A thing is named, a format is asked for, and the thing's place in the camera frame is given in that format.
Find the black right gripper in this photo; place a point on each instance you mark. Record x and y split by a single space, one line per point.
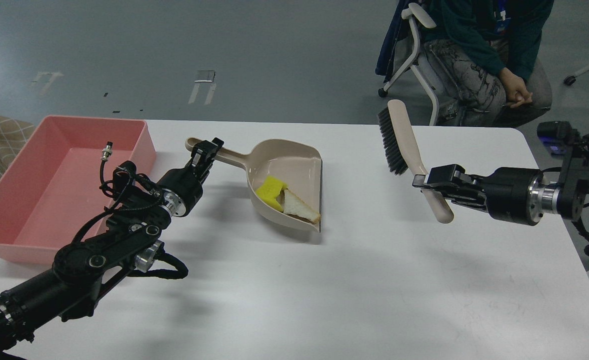
506 194

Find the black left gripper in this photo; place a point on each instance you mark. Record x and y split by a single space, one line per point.
182 188

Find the yellow sponge piece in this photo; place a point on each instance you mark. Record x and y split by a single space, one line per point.
271 192

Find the beige hand brush black bristles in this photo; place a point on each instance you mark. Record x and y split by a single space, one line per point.
402 152

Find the beige plastic dustpan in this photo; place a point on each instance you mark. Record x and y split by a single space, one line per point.
296 164

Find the toast bread slice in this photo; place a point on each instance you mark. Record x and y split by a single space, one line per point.
295 207

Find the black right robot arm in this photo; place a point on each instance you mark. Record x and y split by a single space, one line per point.
565 197

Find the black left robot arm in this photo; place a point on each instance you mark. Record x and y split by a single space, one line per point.
122 241

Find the pink plastic bin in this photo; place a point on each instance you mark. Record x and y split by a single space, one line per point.
52 188

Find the grey floor socket plate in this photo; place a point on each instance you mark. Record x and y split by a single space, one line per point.
205 76

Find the seated person in teal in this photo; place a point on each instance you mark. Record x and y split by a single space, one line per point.
489 49

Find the white office chair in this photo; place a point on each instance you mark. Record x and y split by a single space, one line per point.
403 50

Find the white chair base leg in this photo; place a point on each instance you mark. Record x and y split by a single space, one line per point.
569 80

